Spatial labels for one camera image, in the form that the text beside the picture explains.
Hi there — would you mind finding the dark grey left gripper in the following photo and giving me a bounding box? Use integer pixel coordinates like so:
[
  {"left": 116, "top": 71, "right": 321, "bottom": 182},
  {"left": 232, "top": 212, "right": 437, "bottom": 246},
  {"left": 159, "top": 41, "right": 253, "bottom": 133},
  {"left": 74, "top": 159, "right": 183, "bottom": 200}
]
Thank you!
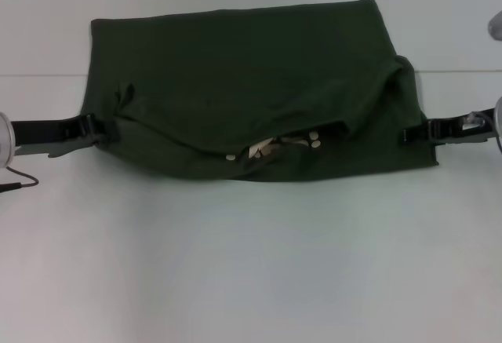
[{"left": 10, "top": 113, "right": 121, "bottom": 159}]

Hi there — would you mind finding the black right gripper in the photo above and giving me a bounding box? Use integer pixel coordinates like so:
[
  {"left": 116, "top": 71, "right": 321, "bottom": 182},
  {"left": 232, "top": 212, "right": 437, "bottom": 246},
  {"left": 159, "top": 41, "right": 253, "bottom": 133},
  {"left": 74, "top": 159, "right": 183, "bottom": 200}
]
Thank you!
[{"left": 402, "top": 109, "right": 495, "bottom": 148}]

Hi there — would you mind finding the dark green t-shirt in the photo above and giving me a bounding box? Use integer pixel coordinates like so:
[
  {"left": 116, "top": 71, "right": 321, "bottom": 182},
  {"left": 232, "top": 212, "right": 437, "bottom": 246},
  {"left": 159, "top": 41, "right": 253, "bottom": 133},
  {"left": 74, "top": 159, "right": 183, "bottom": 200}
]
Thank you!
[{"left": 80, "top": 0, "right": 439, "bottom": 184}]

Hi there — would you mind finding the dark red left arm cable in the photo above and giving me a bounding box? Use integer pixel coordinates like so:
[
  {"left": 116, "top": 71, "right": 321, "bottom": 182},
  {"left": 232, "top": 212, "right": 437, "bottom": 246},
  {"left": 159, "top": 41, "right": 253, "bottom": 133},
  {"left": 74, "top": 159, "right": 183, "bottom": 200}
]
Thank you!
[{"left": 0, "top": 155, "right": 40, "bottom": 195}]

